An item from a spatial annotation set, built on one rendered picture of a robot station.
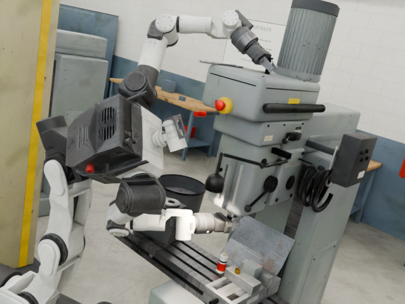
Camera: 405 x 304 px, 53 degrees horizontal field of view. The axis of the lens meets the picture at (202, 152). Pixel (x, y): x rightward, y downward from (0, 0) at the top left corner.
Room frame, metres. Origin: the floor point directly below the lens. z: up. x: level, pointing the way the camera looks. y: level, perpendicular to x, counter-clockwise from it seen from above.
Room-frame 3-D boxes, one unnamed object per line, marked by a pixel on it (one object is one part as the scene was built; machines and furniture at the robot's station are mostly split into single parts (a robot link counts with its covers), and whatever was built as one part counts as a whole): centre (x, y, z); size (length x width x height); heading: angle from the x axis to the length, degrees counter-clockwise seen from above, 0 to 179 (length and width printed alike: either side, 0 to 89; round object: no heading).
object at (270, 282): (1.53, -0.29, 1.02); 0.35 x 0.15 x 0.11; 140
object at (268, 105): (1.59, -0.32, 1.79); 0.45 x 0.04 x 0.04; 142
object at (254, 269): (1.56, -0.31, 1.08); 0.06 x 0.05 x 0.06; 50
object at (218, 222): (1.61, -0.11, 1.23); 0.13 x 0.12 x 0.10; 31
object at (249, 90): (1.67, -0.19, 1.81); 0.47 x 0.26 x 0.16; 142
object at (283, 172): (1.81, -0.31, 1.47); 0.24 x 0.19 x 0.26; 52
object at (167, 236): (1.92, 0.14, 1.07); 0.22 x 0.12 x 0.20; 63
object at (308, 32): (1.85, -0.34, 2.05); 0.20 x 0.20 x 0.32
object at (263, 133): (1.69, -0.21, 1.68); 0.34 x 0.24 x 0.10; 142
